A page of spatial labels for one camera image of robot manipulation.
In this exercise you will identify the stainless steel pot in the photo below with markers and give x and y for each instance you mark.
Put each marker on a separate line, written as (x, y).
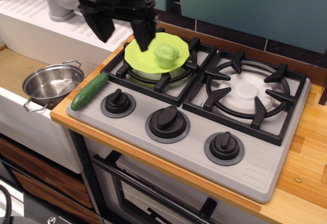
(48, 86)

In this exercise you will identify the black burner grate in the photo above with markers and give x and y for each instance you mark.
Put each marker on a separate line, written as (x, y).
(271, 125)
(171, 87)

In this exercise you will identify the black left stove knob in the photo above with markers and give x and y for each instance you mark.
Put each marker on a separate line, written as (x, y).
(118, 104)

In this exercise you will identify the oven door with handle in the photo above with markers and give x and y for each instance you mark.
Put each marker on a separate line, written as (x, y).
(141, 194)

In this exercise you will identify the black stove knob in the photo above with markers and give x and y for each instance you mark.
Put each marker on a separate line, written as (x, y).
(224, 149)
(167, 125)
(118, 104)

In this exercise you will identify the light green toy cauliflower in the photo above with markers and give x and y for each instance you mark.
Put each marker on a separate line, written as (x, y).
(165, 55)

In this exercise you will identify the black left burner grate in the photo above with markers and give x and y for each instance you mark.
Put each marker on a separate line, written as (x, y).
(171, 87)

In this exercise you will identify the dark green toy pickle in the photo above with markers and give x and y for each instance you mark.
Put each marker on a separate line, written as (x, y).
(89, 91)

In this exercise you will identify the grey toy faucet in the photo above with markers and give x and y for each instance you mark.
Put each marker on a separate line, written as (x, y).
(57, 4)

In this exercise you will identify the wooden drawer fronts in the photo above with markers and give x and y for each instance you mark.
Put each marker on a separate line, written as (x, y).
(48, 181)

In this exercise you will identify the black right burner grate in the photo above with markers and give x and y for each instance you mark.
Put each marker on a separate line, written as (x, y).
(271, 125)

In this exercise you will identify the black middle stove knob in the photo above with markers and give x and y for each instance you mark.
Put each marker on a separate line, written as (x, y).
(167, 125)

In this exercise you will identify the lime green plate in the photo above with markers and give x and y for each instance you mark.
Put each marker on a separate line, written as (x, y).
(146, 61)

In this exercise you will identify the black right stove knob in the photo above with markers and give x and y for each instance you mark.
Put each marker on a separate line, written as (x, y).
(224, 149)

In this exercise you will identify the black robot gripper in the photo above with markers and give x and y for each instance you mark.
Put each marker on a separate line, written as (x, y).
(99, 15)

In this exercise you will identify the white sink unit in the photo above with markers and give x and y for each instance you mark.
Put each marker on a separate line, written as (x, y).
(33, 40)

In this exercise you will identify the grey toy stove top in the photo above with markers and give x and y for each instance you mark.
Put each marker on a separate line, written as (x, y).
(254, 176)

